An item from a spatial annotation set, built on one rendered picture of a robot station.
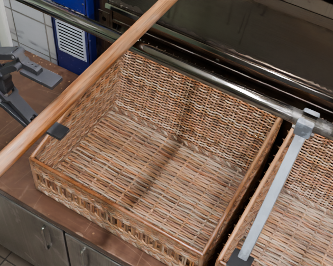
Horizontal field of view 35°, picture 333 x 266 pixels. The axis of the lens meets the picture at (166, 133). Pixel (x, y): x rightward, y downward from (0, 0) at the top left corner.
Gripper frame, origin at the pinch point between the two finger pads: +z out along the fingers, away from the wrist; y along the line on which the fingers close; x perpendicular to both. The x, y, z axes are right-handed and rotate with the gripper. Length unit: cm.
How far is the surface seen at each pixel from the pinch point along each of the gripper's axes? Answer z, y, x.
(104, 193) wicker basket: -7, 60, -21
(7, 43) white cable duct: -79, 64, -59
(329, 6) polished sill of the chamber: 31, 2, -61
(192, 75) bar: 15.1, 2.8, -23.8
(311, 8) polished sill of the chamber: 27, 4, -61
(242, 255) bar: 39.3, 23.2, -4.5
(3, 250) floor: -48, 119, -8
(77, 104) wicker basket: -24, 43, -33
